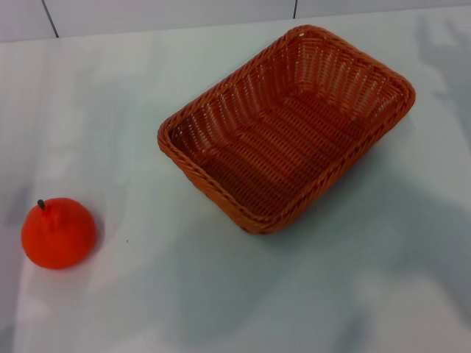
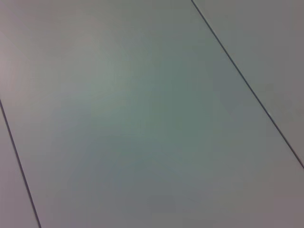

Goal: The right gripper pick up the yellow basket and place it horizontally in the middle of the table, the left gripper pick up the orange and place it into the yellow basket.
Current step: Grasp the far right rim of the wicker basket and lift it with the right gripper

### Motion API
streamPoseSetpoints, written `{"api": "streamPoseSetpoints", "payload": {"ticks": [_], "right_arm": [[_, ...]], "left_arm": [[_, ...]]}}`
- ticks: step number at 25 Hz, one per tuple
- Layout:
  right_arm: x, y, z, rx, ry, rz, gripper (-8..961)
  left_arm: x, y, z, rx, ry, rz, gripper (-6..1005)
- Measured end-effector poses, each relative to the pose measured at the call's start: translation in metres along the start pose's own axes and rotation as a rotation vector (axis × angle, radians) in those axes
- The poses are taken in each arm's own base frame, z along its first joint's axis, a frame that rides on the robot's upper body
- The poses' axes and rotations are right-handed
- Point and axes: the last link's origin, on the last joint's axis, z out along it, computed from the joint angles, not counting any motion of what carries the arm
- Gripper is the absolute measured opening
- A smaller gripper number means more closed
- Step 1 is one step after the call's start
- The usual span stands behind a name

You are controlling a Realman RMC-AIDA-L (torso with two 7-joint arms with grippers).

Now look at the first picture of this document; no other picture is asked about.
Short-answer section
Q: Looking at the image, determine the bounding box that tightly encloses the orange woven rectangular basket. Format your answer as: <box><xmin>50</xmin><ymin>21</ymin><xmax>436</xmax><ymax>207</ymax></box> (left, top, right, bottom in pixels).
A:
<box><xmin>157</xmin><ymin>24</ymin><xmax>417</xmax><ymax>235</ymax></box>

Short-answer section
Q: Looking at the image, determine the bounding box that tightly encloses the orange toy fruit with stem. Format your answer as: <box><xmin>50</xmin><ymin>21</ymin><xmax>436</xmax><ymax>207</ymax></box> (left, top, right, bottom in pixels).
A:
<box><xmin>21</xmin><ymin>199</ymin><xmax>98</xmax><ymax>271</ymax></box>

